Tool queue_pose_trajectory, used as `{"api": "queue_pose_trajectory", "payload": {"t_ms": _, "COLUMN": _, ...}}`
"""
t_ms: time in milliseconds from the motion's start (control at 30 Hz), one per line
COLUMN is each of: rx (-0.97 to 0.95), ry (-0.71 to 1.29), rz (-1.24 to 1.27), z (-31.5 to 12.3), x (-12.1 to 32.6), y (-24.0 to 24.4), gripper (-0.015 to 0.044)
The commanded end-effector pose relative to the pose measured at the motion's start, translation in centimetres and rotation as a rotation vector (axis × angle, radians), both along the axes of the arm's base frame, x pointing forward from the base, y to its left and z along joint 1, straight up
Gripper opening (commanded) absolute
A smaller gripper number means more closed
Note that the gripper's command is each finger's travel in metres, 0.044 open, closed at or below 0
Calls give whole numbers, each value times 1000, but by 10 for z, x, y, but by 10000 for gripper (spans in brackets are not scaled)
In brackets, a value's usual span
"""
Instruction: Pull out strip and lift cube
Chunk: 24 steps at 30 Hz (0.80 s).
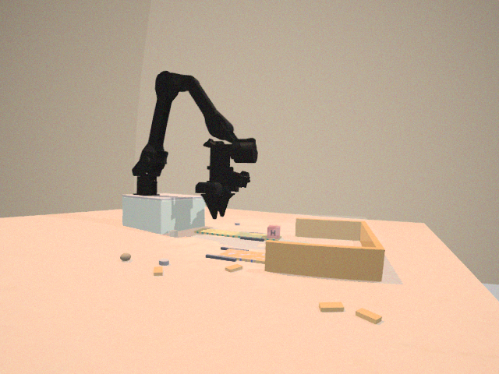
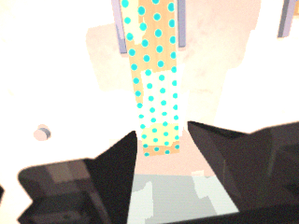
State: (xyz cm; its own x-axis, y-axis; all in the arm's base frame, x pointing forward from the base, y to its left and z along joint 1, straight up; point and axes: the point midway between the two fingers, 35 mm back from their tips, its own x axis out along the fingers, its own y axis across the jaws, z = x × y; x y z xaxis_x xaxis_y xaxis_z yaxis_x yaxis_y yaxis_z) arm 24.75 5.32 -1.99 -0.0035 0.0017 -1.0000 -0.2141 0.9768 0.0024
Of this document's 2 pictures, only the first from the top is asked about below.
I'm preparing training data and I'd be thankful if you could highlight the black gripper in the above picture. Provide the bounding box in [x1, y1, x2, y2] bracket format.
[195, 162, 239, 220]

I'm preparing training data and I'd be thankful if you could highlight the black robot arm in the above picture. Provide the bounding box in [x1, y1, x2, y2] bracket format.
[132, 71, 258, 196]

